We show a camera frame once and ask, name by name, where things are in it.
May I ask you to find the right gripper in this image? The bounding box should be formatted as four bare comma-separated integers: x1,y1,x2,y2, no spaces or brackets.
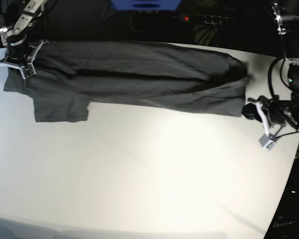
6,40,32,64

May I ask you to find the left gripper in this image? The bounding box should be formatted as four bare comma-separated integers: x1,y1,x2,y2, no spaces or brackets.
242,98,299,127

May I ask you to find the grey T-shirt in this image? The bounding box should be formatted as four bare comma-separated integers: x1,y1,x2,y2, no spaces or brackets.
3,41,250,122

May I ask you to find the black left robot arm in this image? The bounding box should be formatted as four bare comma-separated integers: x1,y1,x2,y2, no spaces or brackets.
242,0,299,129

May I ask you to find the black power strip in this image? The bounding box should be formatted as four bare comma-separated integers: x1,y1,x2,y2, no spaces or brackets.
178,14,235,25

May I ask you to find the blue plastic box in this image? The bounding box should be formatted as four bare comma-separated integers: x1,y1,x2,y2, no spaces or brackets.
111,0,181,11

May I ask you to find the black OpenArm labelled box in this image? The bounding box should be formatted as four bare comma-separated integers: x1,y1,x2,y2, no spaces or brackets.
265,187,299,239

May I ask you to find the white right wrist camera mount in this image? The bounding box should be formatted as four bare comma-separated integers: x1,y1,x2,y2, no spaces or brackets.
0,40,48,80

